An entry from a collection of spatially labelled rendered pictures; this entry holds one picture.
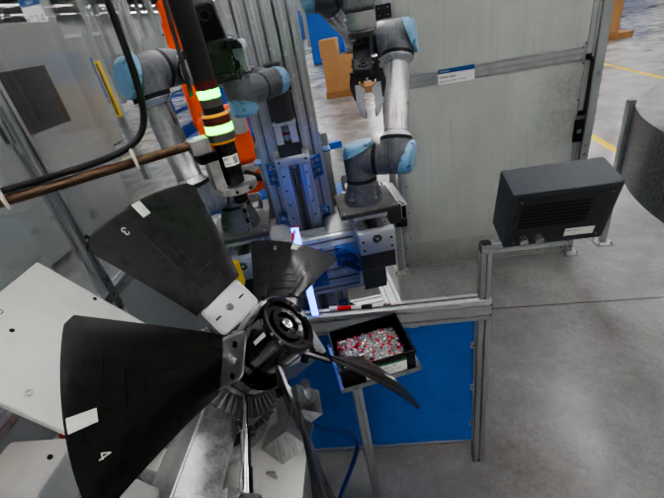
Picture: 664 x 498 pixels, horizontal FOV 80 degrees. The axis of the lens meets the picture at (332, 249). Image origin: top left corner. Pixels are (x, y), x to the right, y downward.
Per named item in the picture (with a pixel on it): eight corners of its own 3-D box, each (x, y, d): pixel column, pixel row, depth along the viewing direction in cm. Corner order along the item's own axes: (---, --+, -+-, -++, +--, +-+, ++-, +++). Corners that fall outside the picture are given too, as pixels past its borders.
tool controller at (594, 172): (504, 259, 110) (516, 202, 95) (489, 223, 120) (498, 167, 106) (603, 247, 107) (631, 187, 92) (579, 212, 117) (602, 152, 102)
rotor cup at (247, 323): (213, 386, 67) (257, 345, 61) (214, 318, 77) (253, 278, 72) (283, 401, 75) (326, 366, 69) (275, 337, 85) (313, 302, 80)
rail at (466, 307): (219, 345, 135) (211, 328, 131) (222, 337, 138) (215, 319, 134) (491, 319, 124) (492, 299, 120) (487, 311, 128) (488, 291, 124)
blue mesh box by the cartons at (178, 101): (178, 153, 715) (157, 97, 665) (204, 133, 823) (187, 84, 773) (224, 146, 701) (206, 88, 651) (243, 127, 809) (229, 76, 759)
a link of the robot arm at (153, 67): (234, 207, 141) (163, 42, 119) (204, 226, 131) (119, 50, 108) (213, 207, 149) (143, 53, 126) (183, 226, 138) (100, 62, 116)
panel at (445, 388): (277, 454, 169) (231, 341, 136) (277, 450, 170) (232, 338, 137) (473, 442, 159) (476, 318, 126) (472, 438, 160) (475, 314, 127)
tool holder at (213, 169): (213, 205, 63) (193, 144, 58) (201, 194, 68) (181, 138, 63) (264, 186, 67) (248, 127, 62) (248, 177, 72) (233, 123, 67)
